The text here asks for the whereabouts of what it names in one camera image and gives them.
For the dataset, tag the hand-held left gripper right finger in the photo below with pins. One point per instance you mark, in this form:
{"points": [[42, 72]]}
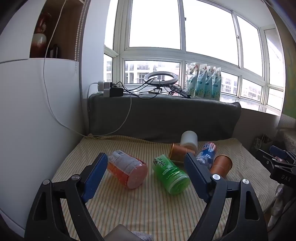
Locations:
{"points": [[196, 177]]}

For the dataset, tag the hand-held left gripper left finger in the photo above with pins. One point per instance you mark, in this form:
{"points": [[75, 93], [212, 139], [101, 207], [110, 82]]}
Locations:
{"points": [[95, 177]]}

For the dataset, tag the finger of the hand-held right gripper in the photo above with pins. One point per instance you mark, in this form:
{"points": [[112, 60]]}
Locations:
{"points": [[268, 158], [278, 150]]}

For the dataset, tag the copper paper cup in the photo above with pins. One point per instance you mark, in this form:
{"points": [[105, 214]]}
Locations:
{"points": [[179, 151], [220, 165]]}

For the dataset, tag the white cup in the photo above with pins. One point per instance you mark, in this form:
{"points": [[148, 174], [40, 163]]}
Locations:
{"points": [[189, 139]]}

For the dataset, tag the white lace cloth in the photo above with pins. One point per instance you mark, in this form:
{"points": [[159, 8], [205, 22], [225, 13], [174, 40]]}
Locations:
{"points": [[290, 139]]}

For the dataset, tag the paper bag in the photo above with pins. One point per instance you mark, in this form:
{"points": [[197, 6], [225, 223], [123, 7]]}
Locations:
{"points": [[262, 142]]}

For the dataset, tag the green tea bottle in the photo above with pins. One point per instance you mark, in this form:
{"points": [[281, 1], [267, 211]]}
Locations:
{"points": [[170, 173]]}

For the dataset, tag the pale crumpled cloth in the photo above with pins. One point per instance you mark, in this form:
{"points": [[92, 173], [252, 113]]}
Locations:
{"points": [[278, 204]]}

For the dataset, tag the orange plastic bottle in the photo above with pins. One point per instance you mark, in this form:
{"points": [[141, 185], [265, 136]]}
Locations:
{"points": [[126, 168]]}

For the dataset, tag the striped yellow mat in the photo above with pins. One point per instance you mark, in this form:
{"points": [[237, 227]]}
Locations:
{"points": [[143, 208]]}

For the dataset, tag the grey cushion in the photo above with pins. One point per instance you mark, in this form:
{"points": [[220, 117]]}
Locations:
{"points": [[161, 115]]}

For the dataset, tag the white cabinet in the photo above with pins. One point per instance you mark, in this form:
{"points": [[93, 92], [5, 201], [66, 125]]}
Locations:
{"points": [[25, 129]]}

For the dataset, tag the black power adapter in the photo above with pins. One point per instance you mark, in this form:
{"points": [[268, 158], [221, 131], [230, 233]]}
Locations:
{"points": [[116, 91]]}

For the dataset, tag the white power strip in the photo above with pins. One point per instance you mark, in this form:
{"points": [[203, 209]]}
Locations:
{"points": [[103, 87]]}

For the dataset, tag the dark books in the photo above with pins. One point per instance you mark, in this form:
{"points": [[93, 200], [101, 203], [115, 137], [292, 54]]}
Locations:
{"points": [[55, 51]]}

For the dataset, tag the red and white vase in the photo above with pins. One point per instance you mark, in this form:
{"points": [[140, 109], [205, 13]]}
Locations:
{"points": [[39, 39]]}

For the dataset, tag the white window frame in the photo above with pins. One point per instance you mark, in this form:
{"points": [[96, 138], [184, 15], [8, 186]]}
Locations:
{"points": [[182, 55]]}

